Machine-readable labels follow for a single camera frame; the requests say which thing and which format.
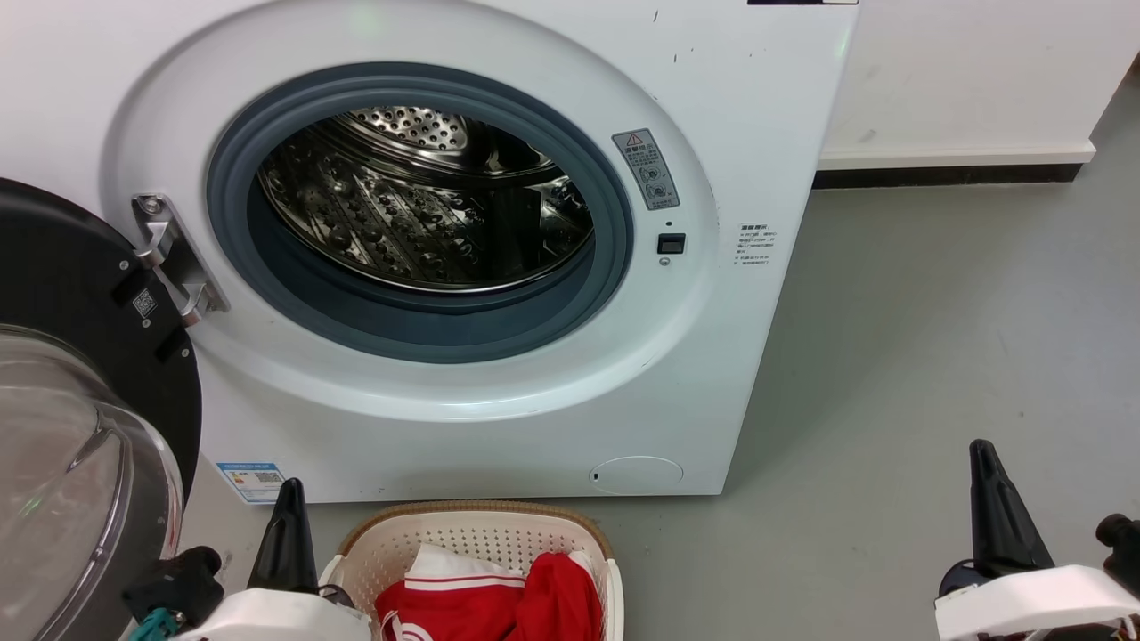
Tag plain red garment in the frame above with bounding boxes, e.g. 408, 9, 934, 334
506, 552, 605, 641

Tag silver metal door hinge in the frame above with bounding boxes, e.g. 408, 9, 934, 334
132, 193, 231, 329

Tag white wall ledge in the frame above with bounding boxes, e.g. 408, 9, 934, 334
818, 140, 1096, 171

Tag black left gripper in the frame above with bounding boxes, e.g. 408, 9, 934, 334
249, 478, 355, 608

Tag grey rubber door gasket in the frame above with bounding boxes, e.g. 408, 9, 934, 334
207, 61, 635, 364

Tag cream perforated laundry basket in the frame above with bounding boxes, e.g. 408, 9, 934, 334
319, 500, 624, 641

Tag grey warning sticker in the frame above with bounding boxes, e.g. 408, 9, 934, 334
612, 128, 680, 212

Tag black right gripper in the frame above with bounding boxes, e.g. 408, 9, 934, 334
940, 439, 1055, 597

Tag white text label sticker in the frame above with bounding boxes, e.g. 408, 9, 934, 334
735, 223, 778, 270

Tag red jersey white print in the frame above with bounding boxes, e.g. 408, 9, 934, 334
374, 543, 528, 641

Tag blue energy label sticker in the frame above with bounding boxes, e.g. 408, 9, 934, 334
216, 461, 286, 506

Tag open washer door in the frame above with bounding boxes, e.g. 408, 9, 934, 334
0, 176, 203, 641

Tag stainless steel washing machine drum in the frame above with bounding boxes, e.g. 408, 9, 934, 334
258, 107, 595, 293

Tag black right cable plug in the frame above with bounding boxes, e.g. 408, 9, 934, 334
1095, 514, 1140, 597

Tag white front-load washing machine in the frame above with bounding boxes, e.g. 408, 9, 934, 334
0, 0, 860, 505

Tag round white filter cover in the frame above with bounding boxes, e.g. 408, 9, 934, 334
590, 456, 685, 495

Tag black wall baseboard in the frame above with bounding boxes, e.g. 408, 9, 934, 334
812, 163, 1084, 190

